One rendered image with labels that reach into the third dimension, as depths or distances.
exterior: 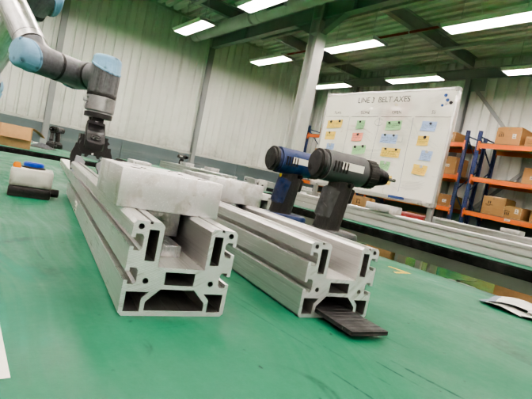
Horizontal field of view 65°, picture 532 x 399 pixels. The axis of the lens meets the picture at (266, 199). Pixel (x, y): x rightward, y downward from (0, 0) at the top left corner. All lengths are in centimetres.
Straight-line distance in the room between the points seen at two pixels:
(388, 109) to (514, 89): 843
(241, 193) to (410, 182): 311
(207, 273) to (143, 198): 10
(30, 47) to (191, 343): 97
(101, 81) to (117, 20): 1183
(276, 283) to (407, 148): 343
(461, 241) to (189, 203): 178
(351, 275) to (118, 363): 29
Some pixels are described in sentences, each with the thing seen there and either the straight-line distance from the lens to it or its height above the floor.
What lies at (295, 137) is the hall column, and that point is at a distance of 921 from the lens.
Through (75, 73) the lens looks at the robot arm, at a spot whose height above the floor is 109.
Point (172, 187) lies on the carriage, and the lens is 45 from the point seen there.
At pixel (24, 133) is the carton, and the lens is 334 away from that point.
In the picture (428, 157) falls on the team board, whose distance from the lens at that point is 374.
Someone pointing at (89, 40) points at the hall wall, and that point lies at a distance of 1267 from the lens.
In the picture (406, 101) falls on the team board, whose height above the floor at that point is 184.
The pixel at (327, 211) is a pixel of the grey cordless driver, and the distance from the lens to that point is 80.
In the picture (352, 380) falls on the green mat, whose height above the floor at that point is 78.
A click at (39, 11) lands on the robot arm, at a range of 159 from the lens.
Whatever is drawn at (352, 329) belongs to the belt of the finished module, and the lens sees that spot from 45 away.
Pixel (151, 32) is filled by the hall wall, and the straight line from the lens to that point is 1328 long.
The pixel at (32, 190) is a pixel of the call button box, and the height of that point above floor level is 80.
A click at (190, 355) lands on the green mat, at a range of 34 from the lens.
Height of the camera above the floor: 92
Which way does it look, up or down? 3 degrees down
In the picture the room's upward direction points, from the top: 12 degrees clockwise
